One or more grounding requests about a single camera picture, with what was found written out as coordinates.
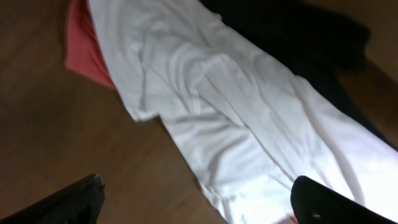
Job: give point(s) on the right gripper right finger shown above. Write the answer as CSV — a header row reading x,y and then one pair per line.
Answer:
x,y
314,203

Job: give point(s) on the black garment at right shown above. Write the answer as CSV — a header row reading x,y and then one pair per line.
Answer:
x,y
312,42

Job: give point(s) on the red garment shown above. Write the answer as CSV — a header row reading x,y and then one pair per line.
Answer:
x,y
83,54

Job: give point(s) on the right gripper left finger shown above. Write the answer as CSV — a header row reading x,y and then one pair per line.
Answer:
x,y
78,203

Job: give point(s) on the white shirt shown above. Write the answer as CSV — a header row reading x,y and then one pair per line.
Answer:
x,y
245,124

